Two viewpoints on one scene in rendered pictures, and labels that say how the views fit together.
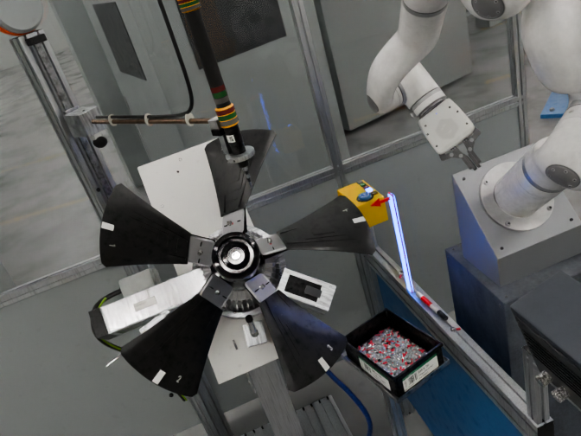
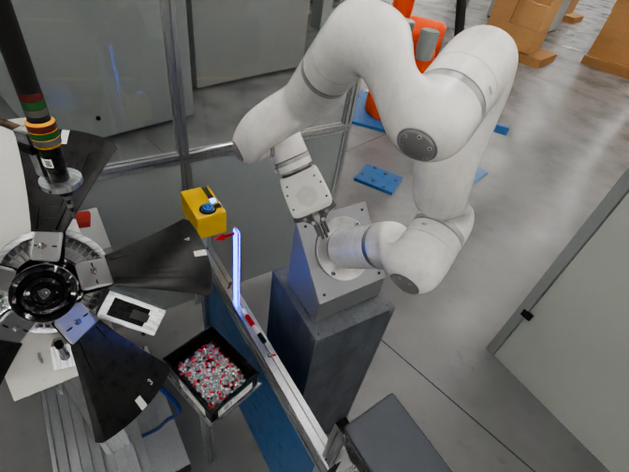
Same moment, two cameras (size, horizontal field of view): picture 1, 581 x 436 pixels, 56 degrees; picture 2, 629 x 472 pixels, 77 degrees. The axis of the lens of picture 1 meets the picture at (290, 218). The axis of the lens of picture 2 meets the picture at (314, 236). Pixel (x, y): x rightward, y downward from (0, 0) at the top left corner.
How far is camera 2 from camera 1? 51 cm
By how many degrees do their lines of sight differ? 28
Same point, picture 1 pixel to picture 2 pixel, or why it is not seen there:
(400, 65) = (279, 130)
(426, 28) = (319, 107)
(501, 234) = (326, 281)
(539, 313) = (372, 446)
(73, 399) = not seen: outside the picture
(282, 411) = not seen: hidden behind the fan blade
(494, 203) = (326, 254)
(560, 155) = (410, 270)
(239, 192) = (58, 210)
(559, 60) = (445, 199)
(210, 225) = (21, 221)
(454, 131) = (313, 199)
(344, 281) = not seen: hidden behind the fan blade
